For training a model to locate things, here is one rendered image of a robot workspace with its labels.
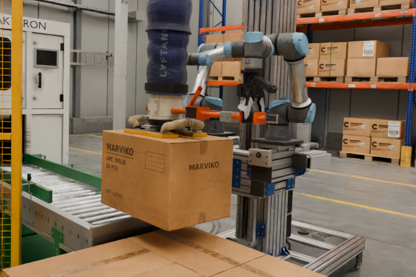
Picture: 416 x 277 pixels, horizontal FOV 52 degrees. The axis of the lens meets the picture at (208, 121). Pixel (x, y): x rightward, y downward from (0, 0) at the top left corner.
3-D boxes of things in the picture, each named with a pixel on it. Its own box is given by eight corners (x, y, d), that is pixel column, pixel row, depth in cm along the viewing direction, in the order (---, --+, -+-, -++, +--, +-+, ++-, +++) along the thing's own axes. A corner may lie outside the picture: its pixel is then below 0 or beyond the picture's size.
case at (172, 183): (100, 203, 232) (102, 130, 230) (159, 193, 260) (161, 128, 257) (168, 231, 189) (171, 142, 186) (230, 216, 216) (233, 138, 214)
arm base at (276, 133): (273, 137, 259) (273, 121, 259) (295, 140, 250) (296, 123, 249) (259, 138, 248) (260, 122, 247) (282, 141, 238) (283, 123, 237)
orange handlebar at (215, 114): (132, 110, 239) (132, 104, 238) (174, 110, 259) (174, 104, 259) (259, 123, 171) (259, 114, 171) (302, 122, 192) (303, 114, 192)
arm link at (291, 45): (293, 115, 252) (280, 29, 224) (318, 117, 245) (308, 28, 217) (286, 127, 244) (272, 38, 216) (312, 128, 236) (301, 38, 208)
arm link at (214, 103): (217, 118, 272) (218, 96, 271) (199, 117, 278) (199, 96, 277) (225, 117, 283) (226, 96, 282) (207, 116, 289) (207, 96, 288)
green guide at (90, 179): (23, 161, 417) (23, 153, 416) (34, 161, 424) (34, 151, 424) (111, 193, 303) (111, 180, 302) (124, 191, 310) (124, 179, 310)
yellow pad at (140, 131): (123, 132, 225) (123, 122, 224) (139, 132, 231) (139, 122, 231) (162, 139, 200) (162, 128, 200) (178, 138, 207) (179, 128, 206)
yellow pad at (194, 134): (152, 131, 238) (153, 122, 237) (166, 130, 244) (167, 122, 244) (192, 137, 213) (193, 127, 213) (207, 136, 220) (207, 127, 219)
